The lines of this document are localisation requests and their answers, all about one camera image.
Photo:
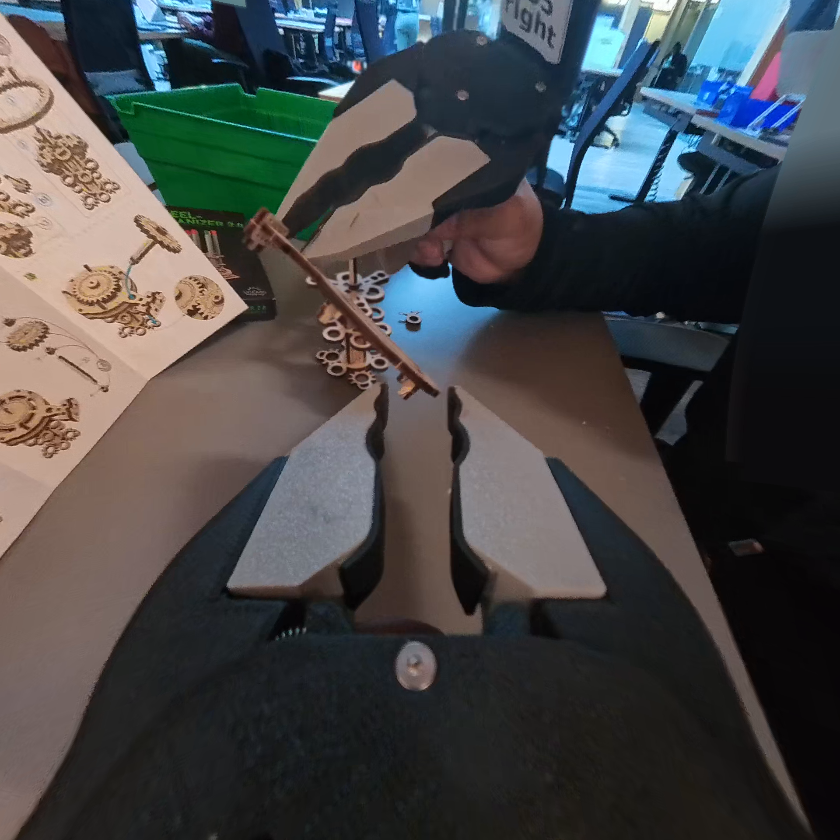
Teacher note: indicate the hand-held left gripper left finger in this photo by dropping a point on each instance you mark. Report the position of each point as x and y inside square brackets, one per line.
[308, 518]

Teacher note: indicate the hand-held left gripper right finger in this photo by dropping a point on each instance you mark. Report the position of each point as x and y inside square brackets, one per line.
[525, 525]

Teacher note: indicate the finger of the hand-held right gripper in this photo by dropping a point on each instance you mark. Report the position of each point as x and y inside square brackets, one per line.
[354, 131]
[394, 210]

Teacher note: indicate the round wooden frame part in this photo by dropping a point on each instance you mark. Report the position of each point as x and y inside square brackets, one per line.
[354, 315]

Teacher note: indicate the black model kit box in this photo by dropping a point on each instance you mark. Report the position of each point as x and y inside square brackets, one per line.
[256, 295]

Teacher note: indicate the person's right hand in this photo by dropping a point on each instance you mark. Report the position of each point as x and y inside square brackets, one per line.
[499, 236]

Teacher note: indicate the wooden flower-disc rod assembly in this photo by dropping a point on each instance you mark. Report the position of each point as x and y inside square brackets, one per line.
[354, 275]

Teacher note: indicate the small wooden gear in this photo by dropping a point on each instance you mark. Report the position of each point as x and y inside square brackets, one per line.
[405, 318]

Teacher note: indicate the green plastic bin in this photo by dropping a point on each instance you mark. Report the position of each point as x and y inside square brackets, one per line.
[216, 144]

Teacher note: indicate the folded assembly instruction sheet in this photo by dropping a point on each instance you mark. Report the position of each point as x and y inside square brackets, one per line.
[98, 197]

